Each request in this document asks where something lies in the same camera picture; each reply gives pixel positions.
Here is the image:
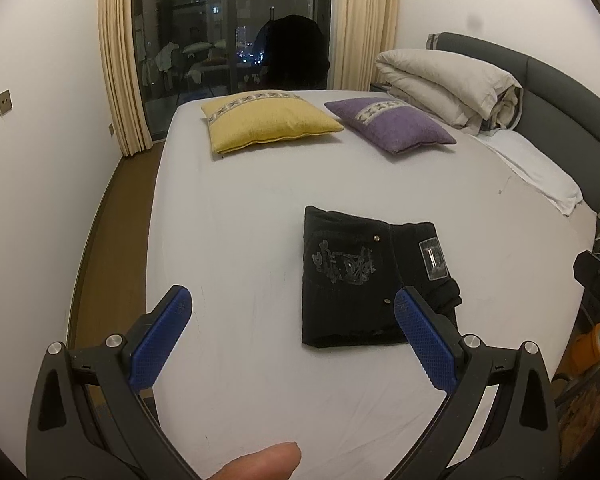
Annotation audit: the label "purple cushion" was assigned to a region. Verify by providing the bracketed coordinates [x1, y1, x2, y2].
[324, 97, 458, 156]

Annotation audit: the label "grey padded headboard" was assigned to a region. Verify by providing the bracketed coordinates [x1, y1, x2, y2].
[427, 32, 600, 241]

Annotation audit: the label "beige curtain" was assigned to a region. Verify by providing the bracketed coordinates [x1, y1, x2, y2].
[331, 0, 402, 92]
[97, 0, 154, 157]

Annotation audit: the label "bed with white sheet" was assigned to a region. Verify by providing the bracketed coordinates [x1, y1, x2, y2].
[67, 89, 599, 480]

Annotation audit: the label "person's left hand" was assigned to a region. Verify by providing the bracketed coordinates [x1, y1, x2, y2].
[215, 441, 302, 480]

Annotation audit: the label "dark rounded object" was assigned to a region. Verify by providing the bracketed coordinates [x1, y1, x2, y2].
[260, 15, 331, 92]

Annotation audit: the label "glass balcony door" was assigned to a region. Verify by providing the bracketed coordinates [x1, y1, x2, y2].
[131, 0, 335, 143]

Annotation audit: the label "folded beige duvet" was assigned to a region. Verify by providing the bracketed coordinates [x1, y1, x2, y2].
[374, 49, 524, 136]

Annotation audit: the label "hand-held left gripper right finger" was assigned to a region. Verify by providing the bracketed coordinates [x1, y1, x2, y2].
[385, 287, 559, 480]

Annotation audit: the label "white pillow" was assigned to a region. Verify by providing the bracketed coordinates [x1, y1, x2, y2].
[472, 130, 584, 217]

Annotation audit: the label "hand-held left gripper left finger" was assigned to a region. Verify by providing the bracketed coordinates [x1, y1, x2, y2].
[26, 285, 201, 480]

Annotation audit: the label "black pants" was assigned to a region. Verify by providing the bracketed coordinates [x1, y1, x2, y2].
[301, 205, 463, 350]

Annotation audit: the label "striped colourful box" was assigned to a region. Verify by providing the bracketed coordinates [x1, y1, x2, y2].
[565, 320, 600, 377]

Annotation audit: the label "yellow cushion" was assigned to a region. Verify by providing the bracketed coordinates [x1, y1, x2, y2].
[201, 90, 345, 156]

